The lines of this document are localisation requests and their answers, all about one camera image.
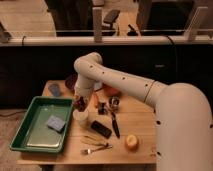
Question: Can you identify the orange bowl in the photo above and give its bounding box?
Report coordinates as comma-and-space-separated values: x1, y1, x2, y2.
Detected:
103, 84, 121, 97

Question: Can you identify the white paper cup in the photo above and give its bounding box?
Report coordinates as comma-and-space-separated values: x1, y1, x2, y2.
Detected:
73, 110, 89, 128

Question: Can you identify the black handled knife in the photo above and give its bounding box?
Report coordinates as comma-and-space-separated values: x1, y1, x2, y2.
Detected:
111, 112, 120, 138

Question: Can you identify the wooden table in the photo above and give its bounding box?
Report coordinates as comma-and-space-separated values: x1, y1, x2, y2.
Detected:
16, 79, 159, 166

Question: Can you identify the orange carrot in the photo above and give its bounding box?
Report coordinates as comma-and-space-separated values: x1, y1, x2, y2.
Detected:
92, 92, 99, 108

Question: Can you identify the small blue cup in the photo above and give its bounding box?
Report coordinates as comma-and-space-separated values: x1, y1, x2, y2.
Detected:
48, 83, 61, 97

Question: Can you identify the blue sponge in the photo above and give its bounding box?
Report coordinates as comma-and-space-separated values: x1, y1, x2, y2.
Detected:
46, 116, 65, 132

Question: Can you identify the purple bowl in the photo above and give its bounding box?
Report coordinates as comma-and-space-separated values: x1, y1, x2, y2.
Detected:
65, 74, 77, 91

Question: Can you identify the black binder clip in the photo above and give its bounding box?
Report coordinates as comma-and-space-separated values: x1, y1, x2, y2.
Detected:
98, 102, 107, 115

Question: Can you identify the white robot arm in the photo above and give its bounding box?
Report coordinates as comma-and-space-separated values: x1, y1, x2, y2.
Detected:
74, 52, 213, 171

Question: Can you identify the black rectangular block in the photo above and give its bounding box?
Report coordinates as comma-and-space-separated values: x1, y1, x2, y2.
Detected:
91, 121, 112, 138

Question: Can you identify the orange fruit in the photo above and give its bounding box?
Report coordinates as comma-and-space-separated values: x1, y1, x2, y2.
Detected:
125, 134, 139, 150

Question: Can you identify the silver fork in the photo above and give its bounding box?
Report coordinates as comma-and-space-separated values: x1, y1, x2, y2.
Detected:
81, 145, 113, 155

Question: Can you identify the green plastic tray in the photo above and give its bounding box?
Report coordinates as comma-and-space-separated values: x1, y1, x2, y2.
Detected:
10, 96, 72, 154

